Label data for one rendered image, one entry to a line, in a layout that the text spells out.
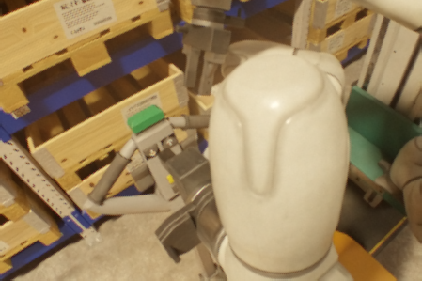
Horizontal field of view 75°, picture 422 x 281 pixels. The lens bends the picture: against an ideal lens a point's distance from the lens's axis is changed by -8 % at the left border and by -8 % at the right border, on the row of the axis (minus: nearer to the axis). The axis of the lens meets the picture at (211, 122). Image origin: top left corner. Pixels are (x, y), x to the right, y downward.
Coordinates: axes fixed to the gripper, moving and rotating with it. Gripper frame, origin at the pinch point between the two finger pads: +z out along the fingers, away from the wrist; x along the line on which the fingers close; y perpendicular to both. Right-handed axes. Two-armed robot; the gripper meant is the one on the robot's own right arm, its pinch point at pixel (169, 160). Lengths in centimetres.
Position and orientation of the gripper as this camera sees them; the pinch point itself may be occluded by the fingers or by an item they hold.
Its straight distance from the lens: 55.4
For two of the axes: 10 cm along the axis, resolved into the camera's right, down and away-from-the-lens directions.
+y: 8.1, -4.8, 3.4
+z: -5.3, -3.5, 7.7
